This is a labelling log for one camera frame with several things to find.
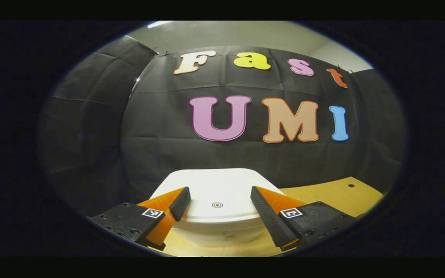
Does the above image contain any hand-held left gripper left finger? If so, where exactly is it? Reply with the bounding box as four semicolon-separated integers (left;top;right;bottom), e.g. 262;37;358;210
91;186;192;251

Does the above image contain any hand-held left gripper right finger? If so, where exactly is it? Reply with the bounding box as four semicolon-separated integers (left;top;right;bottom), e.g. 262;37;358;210
250;186;358;251

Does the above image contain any white desktop garbage bin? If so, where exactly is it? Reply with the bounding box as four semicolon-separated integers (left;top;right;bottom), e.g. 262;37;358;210
149;168;285;247

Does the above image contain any wooden desktop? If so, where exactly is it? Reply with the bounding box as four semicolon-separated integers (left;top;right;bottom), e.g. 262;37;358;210
161;177;384;257

